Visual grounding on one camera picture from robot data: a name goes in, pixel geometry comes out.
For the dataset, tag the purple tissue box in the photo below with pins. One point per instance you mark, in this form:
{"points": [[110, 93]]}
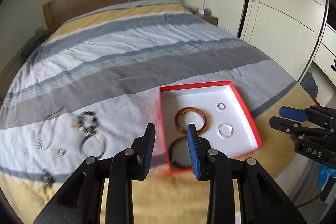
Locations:
{"points": [[206, 12]]}

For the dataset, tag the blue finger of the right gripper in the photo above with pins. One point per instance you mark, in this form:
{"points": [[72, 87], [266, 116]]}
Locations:
{"points": [[293, 114]]}

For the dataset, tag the silver metal bangle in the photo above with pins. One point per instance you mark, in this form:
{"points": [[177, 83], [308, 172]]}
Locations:
{"points": [[93, 144]]}

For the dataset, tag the amber resin bangle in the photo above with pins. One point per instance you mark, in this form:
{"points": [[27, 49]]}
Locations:
{"points": [[185, 110]]}

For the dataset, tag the dark folded clothes pile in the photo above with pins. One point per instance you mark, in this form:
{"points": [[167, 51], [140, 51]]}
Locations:
{"points": [[34, 42]]}

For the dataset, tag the right wooden nightstand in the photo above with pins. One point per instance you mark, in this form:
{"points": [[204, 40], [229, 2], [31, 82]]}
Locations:
{"points": [[209, 18]]}

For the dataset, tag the silver pendant charm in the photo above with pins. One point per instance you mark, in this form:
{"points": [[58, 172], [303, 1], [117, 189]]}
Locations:
{"points": [[47, 178]]}

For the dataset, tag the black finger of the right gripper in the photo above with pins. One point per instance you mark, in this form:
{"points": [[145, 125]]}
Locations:
{"points": [[282, 124]]}

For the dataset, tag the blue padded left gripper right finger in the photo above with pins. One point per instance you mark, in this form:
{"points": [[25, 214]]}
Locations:
{"points": [[261, 198]]}

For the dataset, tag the red jewelry box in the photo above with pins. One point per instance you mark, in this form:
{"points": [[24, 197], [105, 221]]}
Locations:
{"points": [[230, 127]]}

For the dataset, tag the dark brown bangle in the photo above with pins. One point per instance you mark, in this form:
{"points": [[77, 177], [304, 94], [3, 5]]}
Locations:
{"points": [[179, 153]]}

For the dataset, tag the white wardrobe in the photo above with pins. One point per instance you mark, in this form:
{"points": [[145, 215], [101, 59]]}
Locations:
{"points": [[286, 30]]}

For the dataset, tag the low wall cabinet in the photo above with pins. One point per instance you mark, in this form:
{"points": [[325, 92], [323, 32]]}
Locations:
{"points": [[9, 72]]}

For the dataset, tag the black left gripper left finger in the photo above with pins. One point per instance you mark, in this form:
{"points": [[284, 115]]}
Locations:
{"points": [[79, 199]]}

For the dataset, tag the striped duvet cover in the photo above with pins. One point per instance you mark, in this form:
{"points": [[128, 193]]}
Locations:
{"points": [[113, 62]]}

